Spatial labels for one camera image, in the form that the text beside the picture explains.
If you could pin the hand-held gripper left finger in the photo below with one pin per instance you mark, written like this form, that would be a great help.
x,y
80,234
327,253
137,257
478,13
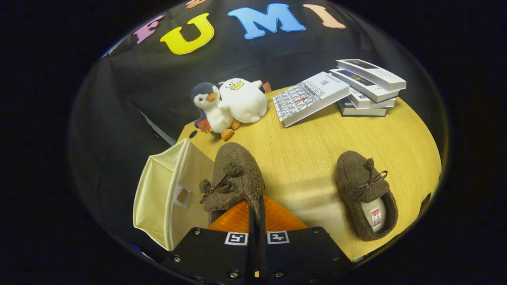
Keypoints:
x,y
214,253

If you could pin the beige fabric storage box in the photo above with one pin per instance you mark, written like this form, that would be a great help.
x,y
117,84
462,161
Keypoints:
x,y
154,198

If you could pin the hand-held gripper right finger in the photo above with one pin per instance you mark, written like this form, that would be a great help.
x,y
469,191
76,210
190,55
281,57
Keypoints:
x,y
301,253

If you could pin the grey book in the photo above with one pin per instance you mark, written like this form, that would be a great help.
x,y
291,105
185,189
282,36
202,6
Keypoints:
x,y
360,111

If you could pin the brown fuzzy shoe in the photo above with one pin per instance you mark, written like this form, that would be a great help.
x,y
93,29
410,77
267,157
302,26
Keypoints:
x,y
352,170
237,166

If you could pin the blue white penguin plush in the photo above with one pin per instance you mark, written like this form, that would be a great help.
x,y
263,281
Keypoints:
x,y
216,114

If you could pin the white book blue cover picture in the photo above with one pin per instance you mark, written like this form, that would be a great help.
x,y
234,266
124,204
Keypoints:
x,y
368,89

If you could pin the black backdrop cloth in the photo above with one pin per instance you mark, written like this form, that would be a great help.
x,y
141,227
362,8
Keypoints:
x,y
138,79

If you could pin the thin white book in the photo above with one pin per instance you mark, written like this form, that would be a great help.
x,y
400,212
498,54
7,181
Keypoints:
x,y
372,103

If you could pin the patterned white book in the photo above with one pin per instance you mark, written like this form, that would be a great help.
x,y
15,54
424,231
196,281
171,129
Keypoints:
x,y
309,99

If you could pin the white book dark cover picture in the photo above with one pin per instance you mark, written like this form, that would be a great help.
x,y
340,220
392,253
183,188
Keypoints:
x,y
376,73

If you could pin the white duck plush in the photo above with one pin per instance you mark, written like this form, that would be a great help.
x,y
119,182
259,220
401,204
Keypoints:
x,y
245,103

